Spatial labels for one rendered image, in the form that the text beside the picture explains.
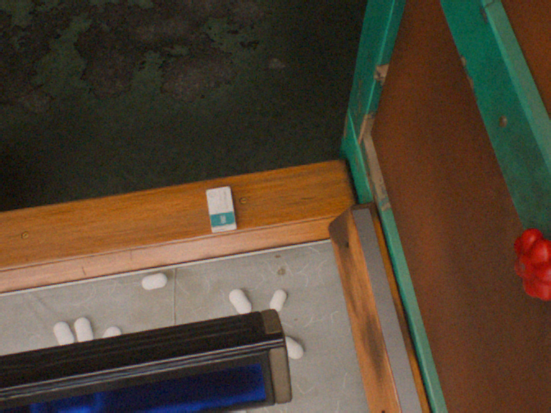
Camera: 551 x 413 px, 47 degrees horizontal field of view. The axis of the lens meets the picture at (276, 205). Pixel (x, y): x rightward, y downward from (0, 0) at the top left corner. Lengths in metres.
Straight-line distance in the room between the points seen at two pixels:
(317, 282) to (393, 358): 0.19
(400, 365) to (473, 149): 0.32
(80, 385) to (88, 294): 0.42
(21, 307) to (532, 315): 0.69
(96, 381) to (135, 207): 0.46
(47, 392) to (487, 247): 0.36
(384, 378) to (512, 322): 0.27
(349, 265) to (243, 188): 0.21
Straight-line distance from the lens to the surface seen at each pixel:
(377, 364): 0.78
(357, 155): 0.88
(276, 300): 0.87
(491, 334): 0.57
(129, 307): 0.91
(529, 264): 0.40
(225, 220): 0.88
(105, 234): 0.93
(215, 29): 2.09
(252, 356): 0.50
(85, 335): 0.89
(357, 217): 0.80
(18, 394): 0.53
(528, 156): 0.42
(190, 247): 0.90
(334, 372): 0.87
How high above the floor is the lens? 1.59
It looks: 66 degrees down
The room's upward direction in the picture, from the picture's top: straight up
